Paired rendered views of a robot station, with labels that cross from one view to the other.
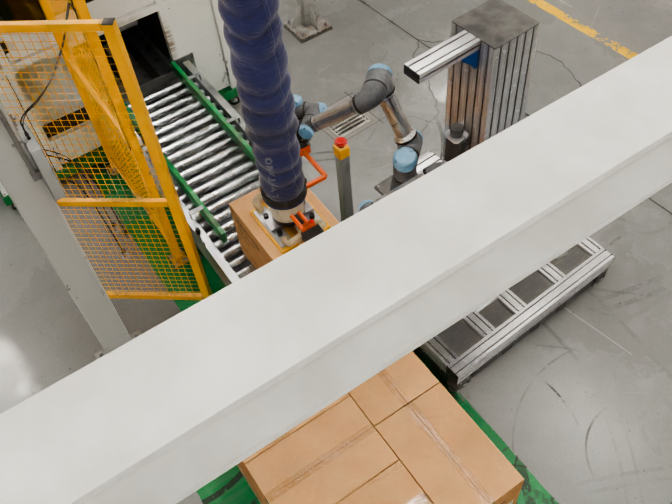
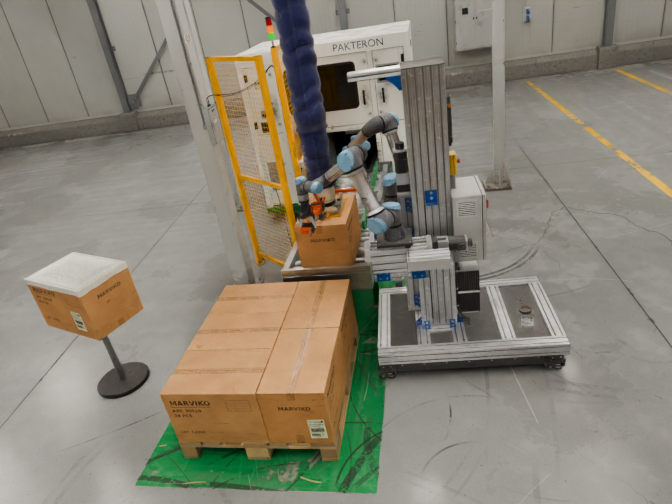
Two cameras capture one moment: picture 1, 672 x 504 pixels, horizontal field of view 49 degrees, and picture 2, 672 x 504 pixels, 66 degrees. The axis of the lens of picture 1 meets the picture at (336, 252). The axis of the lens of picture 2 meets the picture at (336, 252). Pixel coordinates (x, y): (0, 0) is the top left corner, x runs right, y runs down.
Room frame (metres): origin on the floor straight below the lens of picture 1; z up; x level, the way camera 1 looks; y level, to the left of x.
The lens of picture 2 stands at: (-0.31, -2.31, 2.52)
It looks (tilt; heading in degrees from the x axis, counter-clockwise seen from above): 28 degrees down; 42
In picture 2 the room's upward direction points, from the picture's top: 10 degrees counter-clockwise
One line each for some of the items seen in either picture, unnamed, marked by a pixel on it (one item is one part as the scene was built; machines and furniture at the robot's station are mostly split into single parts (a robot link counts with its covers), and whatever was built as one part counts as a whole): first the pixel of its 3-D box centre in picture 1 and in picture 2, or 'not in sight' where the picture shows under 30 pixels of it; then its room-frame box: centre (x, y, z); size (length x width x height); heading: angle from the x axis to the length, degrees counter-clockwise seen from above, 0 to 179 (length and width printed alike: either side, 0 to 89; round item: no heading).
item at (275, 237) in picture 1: (273, 226); not in sight; (2.45, 0.30, 0.97); 0.34 x 0.10 x 0.05; 28
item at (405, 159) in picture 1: (405, 163); (391, 183); (2.55, -0.39, 1.20); 0.13 x 0.12 x 0.14; 161
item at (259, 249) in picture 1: (294, 245); (330, 231); (2.49, 0.22, 0.75); 0.60 x 0.40 x 0.40; 28
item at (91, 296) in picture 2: not in sight; (85, 294); (0.92, 1.23, 0.82); 0.60 x 0.40 x 0.40; 98
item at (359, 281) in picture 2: not in sight; (327, 282); (2.19, 0.07, 0.48); 0.70 x 0.03 x 0.15; 119
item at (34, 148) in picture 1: (41, 161); (213, 124); (2.41, 1.23, 1.62); 0.20 x 0.05 x 0.30; 29
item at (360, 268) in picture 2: not in sight; (325, 270); (2.20, 0.07, 0.58); 0.70 x 0.03 x 0.06; 119
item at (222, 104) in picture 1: (270, 162); (379, 213); (3.38, 0.35, 0.50); 2.31 x 0.05 x 0.19; 29
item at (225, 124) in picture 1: (232, 124); (374, 190); (3.66, 0.57, 0.60); 1.60 x 0.10 x 0.09; 29
